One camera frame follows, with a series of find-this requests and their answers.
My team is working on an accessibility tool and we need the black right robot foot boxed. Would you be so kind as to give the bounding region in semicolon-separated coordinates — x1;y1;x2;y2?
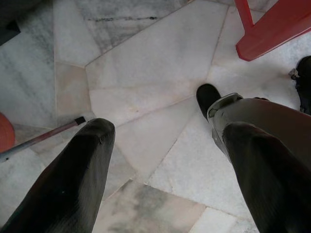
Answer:
288;55;311;113

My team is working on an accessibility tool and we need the black robot foot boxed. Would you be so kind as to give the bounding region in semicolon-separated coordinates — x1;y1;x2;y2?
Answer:
195;83;222;122
288;55;311;113

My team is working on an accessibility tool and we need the red plastic stool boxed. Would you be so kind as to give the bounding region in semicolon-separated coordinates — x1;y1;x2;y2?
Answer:
234;0;311;61

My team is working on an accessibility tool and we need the silver clothes rack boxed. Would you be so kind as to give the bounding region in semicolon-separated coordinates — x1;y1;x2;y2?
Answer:
0;116;86;163

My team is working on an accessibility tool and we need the orange bin with teal bag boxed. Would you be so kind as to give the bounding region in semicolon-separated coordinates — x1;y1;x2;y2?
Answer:
0;112;16;153

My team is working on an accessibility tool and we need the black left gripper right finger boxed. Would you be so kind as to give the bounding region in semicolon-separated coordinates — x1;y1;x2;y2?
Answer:
222;121;311;233

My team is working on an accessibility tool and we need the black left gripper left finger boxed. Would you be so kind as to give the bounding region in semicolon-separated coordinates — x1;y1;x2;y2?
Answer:
0;117;116;233

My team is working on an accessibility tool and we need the black left robot foot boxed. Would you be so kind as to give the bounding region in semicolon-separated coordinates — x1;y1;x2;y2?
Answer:
195;83;222;122

